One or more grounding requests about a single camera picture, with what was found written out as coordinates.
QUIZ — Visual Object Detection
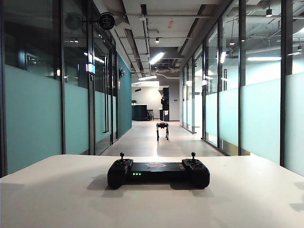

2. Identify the black remote control with joysticks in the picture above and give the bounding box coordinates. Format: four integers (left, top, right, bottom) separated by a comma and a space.
107, 152, 210, 190

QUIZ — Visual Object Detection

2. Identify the black quadruped robot dog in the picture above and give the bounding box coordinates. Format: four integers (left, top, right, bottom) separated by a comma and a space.
156, 122, 170, 141

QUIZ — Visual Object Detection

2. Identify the dark counter cabinet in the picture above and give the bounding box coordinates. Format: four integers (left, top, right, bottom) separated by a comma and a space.
132, 104, 148, 121

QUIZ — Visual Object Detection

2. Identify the long ceiling light strip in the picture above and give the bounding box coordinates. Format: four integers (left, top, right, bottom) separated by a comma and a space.
149, 52, 165, 65

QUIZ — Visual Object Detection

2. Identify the round black hanging sign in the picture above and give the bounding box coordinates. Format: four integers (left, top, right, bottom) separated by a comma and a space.
82, 11, 116, 30

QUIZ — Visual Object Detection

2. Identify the long vertical door handle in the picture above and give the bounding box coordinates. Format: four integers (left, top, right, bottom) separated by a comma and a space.
102, 55, 109, 133

